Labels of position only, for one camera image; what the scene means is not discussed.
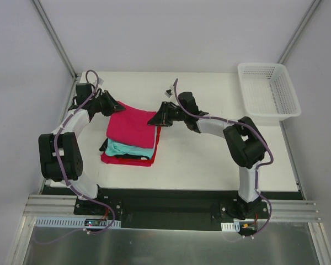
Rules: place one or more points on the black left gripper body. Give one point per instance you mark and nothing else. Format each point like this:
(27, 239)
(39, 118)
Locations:
(107, 101)

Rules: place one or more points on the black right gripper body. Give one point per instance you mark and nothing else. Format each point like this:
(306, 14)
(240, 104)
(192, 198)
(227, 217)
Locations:
(165, 114)

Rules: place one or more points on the crimson pink t shirt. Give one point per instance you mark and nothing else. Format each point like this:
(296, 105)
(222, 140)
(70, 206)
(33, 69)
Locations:
(130, 127)

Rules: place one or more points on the teal t shirt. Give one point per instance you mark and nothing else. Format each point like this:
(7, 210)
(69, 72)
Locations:
(127, 148)

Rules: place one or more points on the red t shirt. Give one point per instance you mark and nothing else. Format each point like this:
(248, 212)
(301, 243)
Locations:
(132, 161)

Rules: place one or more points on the white plastic basket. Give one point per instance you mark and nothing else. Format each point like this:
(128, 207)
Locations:
(268, 94)

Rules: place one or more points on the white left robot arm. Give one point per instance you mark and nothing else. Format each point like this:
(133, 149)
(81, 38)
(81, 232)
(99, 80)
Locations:
(60, 156)

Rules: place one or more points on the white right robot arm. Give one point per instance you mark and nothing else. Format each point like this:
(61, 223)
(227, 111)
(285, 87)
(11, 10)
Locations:
(242, 138)

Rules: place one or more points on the folded dark printed t shirt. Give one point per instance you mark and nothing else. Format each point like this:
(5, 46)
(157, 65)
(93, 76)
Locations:
(127, 156)

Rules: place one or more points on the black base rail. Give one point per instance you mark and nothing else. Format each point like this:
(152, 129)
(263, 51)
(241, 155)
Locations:
(162, 209)

